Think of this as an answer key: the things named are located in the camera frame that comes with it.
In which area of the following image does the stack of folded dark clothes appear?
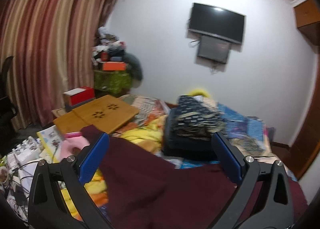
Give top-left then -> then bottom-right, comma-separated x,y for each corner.
162,95 -> 226,161

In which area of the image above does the pink neck pillow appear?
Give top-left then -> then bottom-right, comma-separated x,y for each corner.
59,131 -> 90,161

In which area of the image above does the patchwork blue bedspread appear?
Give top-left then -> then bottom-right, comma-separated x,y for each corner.
117,94 -> 298,182

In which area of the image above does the wooden laptop bed table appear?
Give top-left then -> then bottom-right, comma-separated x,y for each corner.
53,95 -> 139,134

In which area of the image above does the yellow orange fleece blanket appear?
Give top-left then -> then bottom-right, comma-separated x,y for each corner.
60,115 -> 168,222

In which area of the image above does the red and white box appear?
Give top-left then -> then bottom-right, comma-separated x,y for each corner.
62,87 -> 95,106

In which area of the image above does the green patterned storage box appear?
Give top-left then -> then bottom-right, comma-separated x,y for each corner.
94,70 -> 132,95

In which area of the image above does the brown wooden door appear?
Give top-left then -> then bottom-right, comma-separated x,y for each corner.
290,63 -> 319,180

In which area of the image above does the yellow round object behind bed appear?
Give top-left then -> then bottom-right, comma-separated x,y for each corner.
188,89 -> 210,98

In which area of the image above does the orange shoe box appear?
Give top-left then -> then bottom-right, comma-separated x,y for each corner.
102,61 -> 126,71

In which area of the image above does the dark grey stuffed cushion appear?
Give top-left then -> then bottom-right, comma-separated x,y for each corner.
123,53 -> 143,81

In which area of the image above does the black office chair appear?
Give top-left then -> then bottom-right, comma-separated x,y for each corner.
1,56 -> 18,156

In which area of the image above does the striped red beige curtain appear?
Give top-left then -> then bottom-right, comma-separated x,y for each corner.
1,0 -> 117,129

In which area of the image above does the wooden overhead cabinet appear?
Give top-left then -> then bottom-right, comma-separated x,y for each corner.
294,0 -> 320,46

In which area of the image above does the small wall-mounted monitor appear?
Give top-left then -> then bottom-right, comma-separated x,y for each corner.
197,35 -> 231,65

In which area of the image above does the wall-mounted black television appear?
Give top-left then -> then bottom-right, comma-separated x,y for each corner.
188,3 -> 246,44

